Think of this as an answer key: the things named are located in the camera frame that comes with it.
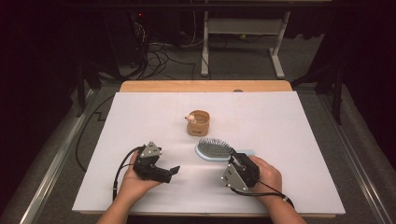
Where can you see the tan cup with animal figure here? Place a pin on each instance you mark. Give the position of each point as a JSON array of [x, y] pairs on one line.
[[198, 123]]

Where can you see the person's right hand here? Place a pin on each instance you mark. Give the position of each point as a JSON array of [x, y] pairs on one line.
[[267, 180]]

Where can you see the white table mat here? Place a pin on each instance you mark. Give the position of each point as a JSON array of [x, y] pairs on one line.
[[280, 130]]

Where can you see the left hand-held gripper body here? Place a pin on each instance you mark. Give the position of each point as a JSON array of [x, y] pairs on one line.
[[149, 168]]

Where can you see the dark metal stand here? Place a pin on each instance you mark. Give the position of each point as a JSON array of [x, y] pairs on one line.
[[84, 84], [333, 87]]

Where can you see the small yellow-green object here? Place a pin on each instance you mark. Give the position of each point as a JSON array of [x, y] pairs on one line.
[[243, 36]]

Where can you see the wooden table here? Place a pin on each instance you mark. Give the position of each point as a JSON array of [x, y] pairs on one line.
[[205, 86]]

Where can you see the light blue hairbrush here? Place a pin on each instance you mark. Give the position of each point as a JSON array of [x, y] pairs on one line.
[[214, 150]]

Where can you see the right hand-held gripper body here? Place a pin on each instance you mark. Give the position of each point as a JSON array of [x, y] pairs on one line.
[[241, 174]]

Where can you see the metal floor rail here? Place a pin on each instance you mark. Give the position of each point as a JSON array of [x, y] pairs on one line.
[[355, 155], [59, 155]]

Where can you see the person's left hand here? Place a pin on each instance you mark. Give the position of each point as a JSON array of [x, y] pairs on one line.
[[137, 185]]

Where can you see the white metal desk frame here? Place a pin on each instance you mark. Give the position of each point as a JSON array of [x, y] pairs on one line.
[[246, 26]]

